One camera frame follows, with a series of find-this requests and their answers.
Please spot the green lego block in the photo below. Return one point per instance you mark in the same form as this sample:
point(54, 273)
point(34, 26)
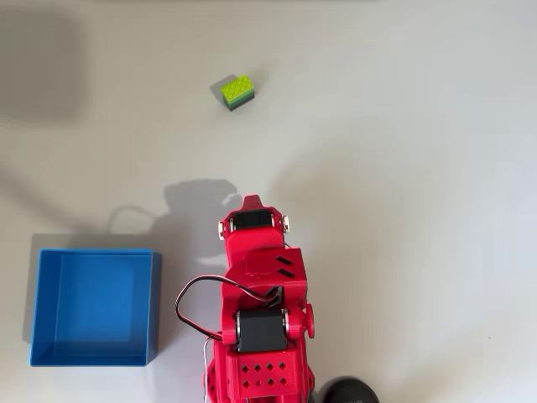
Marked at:
point(237, 90)

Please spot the red robot arm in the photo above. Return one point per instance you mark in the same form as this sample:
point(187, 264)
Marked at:
point(268, 378)

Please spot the red perforated robot base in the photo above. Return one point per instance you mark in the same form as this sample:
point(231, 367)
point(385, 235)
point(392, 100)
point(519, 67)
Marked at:
point(215, 384)

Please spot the blue plastic box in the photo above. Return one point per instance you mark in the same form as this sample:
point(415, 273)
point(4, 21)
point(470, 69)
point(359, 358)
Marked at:
point(94, 308)

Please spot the black round object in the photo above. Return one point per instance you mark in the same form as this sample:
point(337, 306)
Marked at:
point(348, 391)

